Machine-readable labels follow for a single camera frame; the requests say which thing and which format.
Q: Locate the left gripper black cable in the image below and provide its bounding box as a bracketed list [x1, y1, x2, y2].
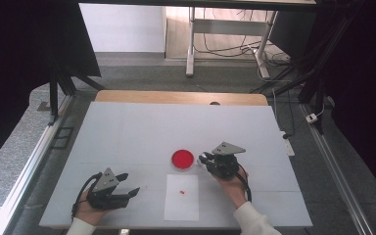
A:
[70, 171, 103, 219]

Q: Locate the white paper sheet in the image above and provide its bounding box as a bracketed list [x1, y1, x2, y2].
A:
[164, 173, 200, 222]

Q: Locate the person's right hand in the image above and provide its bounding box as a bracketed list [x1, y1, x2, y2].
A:
[211, 164, 250, 201]

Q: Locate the tangle of floor cables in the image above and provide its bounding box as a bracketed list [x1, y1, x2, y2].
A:
[194, 8, 292, 68]

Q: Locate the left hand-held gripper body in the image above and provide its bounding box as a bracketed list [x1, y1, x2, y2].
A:
[86, 167, 131, 211]

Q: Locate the white desk frame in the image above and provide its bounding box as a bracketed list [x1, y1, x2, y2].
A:
[185, 6, 279, 79]

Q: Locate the thin black cable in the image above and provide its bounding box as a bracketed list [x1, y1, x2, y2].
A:
[272, 87, 297, 140]

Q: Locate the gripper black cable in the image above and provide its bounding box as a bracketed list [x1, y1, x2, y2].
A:
[236, 163, 253, 203]
[70, 171, 103, 219]

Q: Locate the round red ink pad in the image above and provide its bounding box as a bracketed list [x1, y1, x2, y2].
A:
[170, 149, 196, 171]

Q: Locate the white power strip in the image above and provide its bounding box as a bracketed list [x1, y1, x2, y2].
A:
[280, 130, 296, 158]

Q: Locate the black rectangular floor frame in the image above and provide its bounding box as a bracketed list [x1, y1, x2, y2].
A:
[50, 126, 75, 151]

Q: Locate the aluminium floor rail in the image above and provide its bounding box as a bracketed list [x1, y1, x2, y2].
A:
[298, 102, 375, 235]
[0, 94, 74, 235]

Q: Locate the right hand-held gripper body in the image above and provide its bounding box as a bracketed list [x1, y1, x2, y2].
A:
[205, 141, 247, 181]

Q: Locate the black curtain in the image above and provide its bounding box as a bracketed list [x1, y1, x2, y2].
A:
[0, 0, 102, 177]
[268, 0, 376, 204]

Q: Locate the person's left hand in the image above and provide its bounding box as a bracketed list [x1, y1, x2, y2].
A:
[74, 190, 109, 226]

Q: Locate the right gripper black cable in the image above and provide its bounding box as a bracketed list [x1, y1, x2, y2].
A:
[236, 163, 253, 203]

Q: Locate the black metal stand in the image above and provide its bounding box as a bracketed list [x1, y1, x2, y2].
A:
[43, 48, 106, 126]
[251, 16, 351, 135]

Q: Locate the white table cover board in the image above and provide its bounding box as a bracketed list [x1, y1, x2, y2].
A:
[38, 101, 313, 228]

